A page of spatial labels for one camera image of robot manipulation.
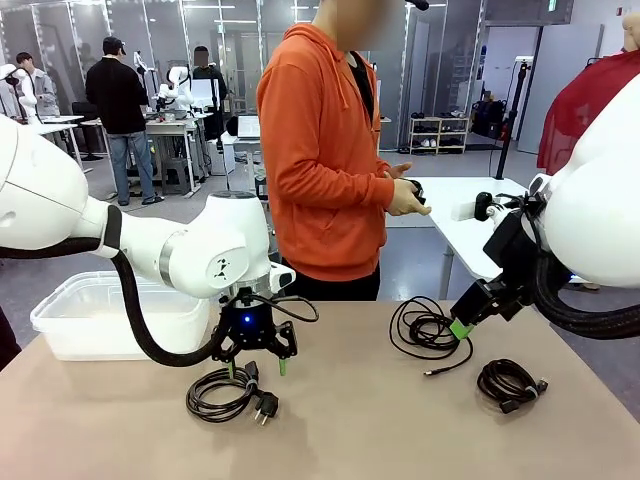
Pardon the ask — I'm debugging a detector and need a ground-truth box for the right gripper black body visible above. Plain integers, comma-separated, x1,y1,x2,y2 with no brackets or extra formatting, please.
482,208,542,302

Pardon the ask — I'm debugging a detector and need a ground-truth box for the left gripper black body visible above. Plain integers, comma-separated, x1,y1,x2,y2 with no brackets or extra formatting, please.
218,293,282,349

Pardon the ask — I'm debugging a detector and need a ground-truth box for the black power cable angled plug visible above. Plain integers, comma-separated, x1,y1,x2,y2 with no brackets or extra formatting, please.
185,363,280,429

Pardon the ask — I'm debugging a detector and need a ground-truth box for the black braided USB-A cable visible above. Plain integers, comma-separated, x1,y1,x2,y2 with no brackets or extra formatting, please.
388,295,475,377

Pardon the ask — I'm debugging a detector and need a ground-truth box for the black braided cable bundle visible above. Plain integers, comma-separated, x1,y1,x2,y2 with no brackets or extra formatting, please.
476,358,551,415

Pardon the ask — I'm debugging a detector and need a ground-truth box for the person's right forearm orange sleeve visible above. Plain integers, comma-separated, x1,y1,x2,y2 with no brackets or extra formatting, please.
277,157,399,224

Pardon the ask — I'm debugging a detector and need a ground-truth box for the person's right hand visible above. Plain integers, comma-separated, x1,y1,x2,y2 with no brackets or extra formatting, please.
385,178,432,217

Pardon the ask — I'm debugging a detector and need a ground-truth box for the person's left hand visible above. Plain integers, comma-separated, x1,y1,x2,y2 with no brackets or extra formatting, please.
383,162,414,182

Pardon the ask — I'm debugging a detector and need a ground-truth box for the white table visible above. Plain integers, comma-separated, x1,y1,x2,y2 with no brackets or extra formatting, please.
399,176,546,301

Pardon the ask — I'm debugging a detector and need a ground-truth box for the black tripod stand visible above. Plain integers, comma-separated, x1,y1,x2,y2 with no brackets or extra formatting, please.
492,57,534,182

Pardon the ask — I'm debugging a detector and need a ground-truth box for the black backpack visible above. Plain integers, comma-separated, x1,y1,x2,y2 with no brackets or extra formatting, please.
471,97,507,140

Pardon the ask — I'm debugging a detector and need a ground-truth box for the wooden shoe rack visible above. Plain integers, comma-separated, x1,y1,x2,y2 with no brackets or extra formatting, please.
408,115,471,155

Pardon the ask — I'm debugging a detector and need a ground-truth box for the red cape on mannequin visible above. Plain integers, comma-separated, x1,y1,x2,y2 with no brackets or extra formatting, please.
537,51,640,176

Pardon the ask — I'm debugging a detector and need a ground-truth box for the translucent plastic storage bin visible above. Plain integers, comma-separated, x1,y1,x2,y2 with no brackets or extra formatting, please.
29,270,212,362

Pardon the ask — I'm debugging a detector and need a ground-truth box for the grey stool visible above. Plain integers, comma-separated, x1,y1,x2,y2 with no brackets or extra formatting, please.
159,155,195,197

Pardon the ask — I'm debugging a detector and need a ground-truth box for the person in orange hoodie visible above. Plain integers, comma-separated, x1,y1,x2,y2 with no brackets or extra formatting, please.
256,0,432,302

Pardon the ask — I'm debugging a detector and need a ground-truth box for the open laptop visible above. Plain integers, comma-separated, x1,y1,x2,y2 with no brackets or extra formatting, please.
236,114,262,141

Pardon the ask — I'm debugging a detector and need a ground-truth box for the white desk with metal legs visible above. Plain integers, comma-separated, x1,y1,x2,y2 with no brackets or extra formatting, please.
143,110,207,200
34,114,86,174

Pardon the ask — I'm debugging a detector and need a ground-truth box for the dark cloth-covered object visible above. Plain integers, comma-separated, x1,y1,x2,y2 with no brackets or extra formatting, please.
0,303,22,372

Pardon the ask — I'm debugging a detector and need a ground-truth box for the mannequin head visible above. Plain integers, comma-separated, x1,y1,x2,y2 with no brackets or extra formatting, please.
621,8,640,54

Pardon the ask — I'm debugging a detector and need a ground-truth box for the person in black top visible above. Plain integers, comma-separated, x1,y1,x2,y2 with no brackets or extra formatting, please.
191,45,230,142

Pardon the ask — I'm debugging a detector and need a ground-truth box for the person in black sweater, cap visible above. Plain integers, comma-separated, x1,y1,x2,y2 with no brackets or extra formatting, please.
84,35,165,207

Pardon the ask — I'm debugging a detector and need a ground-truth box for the person in grey top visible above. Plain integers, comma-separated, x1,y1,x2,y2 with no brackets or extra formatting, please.
14,51,60,119

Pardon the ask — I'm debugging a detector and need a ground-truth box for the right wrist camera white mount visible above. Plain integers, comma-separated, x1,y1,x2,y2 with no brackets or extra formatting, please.
450,191,504,225

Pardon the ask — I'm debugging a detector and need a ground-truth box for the thin black wrist camera cable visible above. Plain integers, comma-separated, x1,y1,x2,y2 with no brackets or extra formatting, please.
234,292,321,325

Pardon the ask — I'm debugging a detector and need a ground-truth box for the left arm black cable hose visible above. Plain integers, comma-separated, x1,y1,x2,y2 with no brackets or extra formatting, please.
0,235,226,369

